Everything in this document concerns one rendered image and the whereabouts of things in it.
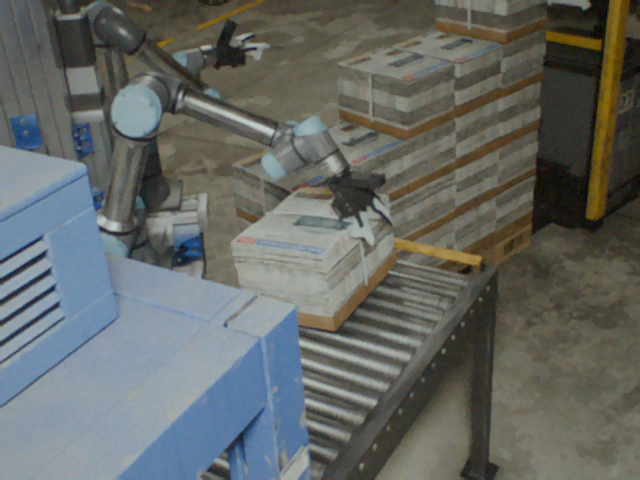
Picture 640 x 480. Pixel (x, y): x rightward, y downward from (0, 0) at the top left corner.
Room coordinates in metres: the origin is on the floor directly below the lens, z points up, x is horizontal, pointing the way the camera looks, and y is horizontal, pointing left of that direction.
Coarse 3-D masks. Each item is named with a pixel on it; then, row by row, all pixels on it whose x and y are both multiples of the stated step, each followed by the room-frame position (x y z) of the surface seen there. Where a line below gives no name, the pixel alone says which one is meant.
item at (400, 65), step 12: (384, 48) 3.44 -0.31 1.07; (348, 60) 3.31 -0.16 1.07; (360, 60) 3.30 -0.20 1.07; (372, 60) 3.29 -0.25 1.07; (384, 60) 3.27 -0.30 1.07; (396, 60) 3.26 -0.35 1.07; (408, 60) 3.25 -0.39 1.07; (420, 60) 3.24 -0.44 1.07; (432, 60) 3.23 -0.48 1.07; (444, 60) 3.22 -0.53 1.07; (372, 72) 3.14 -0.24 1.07; (384, 72) 3.12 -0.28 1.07; (396, 72) 3.11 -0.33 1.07; (408, 72) 3.10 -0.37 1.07; (420, 72) 3.09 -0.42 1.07
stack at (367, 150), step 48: (336, 144) 3.02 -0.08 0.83; (384, 144) 2.98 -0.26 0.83; (432, 144) 3.10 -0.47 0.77; (480, 144) 3.29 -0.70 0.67; (240, 192) 2.88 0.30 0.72; (288, 192) 2.65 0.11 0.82; (384, 192) 2.91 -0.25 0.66; (432, 192) 3.08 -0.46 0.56; (480, 192) 3.29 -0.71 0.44; (432, 240) 3.09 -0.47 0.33; (480, 240) 3.31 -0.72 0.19
